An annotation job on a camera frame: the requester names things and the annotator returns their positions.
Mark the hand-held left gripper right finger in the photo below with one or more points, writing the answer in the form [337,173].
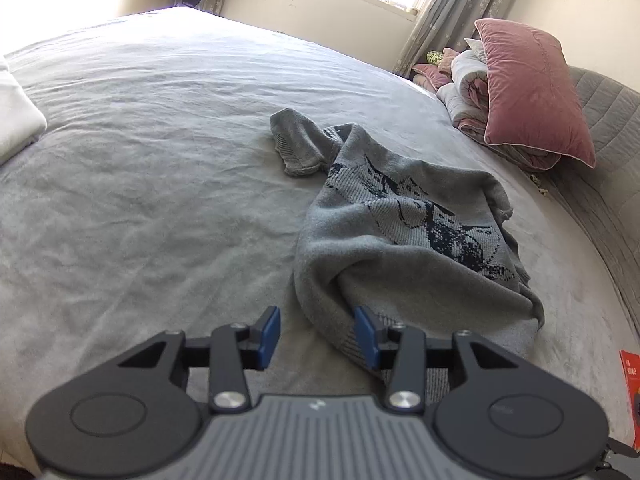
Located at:
[365,335]

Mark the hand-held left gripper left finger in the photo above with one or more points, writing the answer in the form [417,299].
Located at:
[270,335]

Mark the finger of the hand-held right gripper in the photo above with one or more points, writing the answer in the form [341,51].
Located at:
[622,452]

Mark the grey knit patterned sweater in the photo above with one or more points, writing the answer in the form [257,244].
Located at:
[400,270]

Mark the dark flat object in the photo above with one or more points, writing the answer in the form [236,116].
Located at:
[637,420]

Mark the red packet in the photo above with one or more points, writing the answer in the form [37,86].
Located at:
[629,375]

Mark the grey bed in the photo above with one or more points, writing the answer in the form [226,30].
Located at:
[150,160]

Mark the folded grey quilt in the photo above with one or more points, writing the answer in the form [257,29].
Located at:
[470,105]

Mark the small pink cushions pile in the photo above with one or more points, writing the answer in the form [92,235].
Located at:
[430,76]

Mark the yellow-green soft toy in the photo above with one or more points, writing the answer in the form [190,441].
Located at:
[434,57]

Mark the large pink pillow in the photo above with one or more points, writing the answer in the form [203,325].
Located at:
[530,95]

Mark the grey quilted headboard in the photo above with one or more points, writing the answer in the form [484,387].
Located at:
[615,160]

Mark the grey patterned curtain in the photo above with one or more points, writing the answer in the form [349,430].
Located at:
[450,10]

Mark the white folded cloth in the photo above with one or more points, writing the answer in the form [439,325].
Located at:
[15,115]

